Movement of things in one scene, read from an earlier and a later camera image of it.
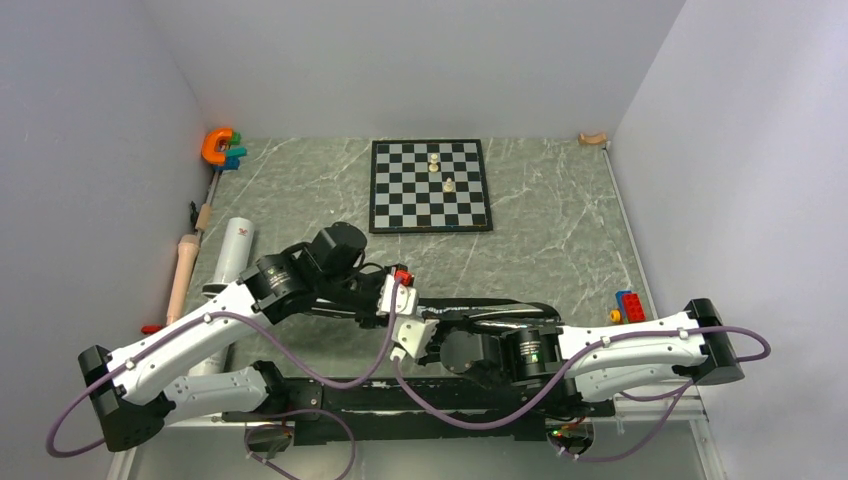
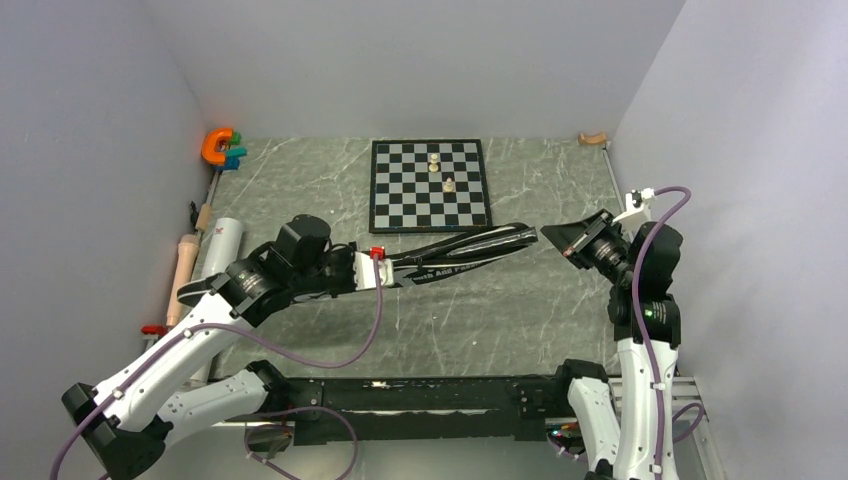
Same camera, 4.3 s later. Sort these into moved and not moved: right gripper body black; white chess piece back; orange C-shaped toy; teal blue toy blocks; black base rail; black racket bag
Moved: right gripper body black; black racket bag
Not moved: white chess piece back; orange C-shaped toy; black base rail; teal blue toy blocks
